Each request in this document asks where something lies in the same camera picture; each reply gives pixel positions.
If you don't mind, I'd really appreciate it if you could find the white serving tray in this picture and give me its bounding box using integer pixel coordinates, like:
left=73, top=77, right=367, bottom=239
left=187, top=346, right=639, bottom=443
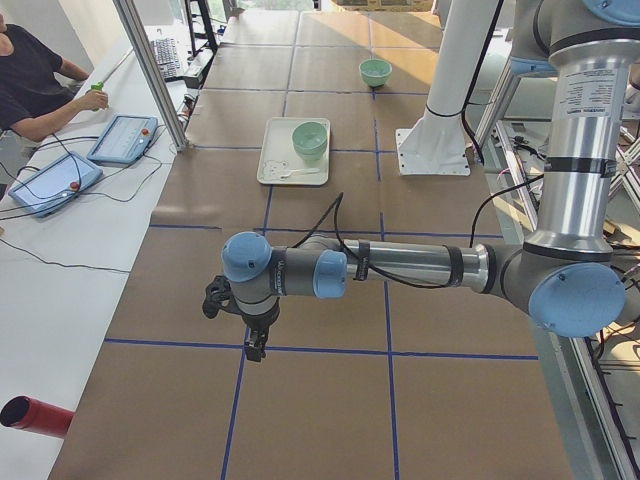
left=256, top=117, right=331, bottom=186

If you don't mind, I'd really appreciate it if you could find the white plastic spoon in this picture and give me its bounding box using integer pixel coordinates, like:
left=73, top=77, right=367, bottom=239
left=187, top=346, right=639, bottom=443
left=278, top=168, right=321, bottom=180

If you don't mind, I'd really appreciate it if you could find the blue teach pendant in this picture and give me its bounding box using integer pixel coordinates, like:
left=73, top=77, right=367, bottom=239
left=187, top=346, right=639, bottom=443
left=87, top=115, right=158, bottom=165
left=9, top=152, right=103, bottom=217

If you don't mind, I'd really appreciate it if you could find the black keyboard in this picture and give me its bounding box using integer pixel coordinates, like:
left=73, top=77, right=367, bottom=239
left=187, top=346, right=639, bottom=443
left=150, top=38, right=182, bottom=82

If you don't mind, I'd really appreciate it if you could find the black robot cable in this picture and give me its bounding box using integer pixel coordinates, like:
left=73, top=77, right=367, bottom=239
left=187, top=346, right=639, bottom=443
left=292, top=172, right=546, bottom=290

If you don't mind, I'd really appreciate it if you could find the near blue teach pendant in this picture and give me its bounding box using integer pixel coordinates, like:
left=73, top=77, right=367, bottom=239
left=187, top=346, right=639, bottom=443
left=9, top=152, right=103, bottom=217

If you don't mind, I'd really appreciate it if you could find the red fire extinguisher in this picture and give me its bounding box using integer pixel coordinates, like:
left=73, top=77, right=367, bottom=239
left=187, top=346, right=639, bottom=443
left=1, top=395, right=74, bottom=438

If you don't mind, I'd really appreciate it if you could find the aluminium frame post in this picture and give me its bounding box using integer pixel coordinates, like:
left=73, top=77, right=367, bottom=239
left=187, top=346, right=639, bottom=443
left=113, top=0, right=188, bottom=152

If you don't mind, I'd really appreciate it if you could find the person in black shirt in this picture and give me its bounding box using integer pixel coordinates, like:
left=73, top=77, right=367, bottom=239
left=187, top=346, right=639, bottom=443
left=1, top=22, right=92, bottom=143

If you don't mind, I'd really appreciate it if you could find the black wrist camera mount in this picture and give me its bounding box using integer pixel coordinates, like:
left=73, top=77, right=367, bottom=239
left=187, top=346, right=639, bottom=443
left=202, top=275, right=233, bottom=319

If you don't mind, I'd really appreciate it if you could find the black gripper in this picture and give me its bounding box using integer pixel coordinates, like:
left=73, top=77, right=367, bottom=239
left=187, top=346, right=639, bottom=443
left=239, top=304, right=280, bottom=361

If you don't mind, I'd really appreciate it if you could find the green spray bottle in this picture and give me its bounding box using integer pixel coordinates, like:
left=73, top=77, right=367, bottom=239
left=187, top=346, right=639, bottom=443
left=88, top=82, right=108, bottom=111

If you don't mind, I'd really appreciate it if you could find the far blue teach pendant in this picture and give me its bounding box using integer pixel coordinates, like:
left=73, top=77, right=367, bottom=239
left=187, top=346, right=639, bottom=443
left=87, top=115, right=158, bottom=165

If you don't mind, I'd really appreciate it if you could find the green bowl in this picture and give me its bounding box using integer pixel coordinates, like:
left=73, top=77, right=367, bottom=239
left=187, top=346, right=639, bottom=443
left=359, top=59, right=393, bottom=88
left=291, top=121, right=328, bottom=161

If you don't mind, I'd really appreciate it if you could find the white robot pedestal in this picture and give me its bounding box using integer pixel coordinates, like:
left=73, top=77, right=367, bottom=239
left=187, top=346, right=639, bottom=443
left=396, top=0, right=502, bottom=176

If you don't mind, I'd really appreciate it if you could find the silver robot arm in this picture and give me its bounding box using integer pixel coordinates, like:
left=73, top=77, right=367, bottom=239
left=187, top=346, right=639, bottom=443
left=203, top=1, right=639, bottom=362

